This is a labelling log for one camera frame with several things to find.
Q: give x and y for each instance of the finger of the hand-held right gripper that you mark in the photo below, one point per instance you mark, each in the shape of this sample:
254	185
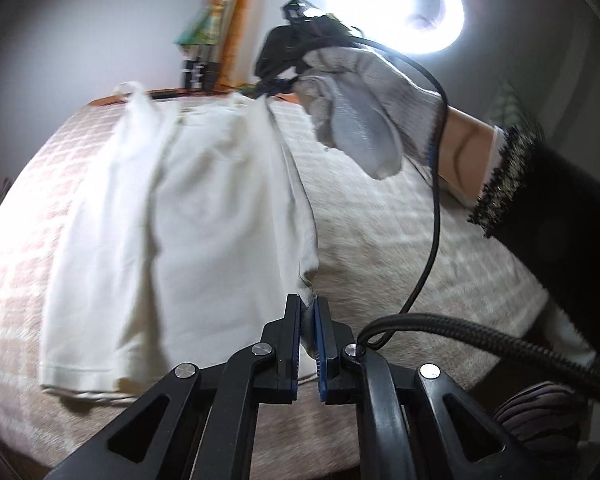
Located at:
270	87

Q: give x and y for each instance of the striped grey cloth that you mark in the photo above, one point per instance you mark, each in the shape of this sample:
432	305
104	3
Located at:
540	417

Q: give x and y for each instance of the colourful wall hanging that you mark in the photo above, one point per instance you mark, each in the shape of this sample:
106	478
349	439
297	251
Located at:
215	25

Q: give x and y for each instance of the checked beige bed cover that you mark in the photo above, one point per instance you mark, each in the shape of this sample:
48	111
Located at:
370	240

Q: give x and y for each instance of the person's right hand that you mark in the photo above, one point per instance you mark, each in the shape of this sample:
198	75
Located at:
365	105

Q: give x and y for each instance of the person's right forearm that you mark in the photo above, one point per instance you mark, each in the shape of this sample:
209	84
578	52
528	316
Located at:
520	210

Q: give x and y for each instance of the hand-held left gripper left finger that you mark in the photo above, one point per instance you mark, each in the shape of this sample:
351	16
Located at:
295	332

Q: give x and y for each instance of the white garment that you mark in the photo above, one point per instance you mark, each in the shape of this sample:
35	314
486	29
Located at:
180	240

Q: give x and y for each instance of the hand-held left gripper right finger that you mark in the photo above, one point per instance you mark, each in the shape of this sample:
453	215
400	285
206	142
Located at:
322	355

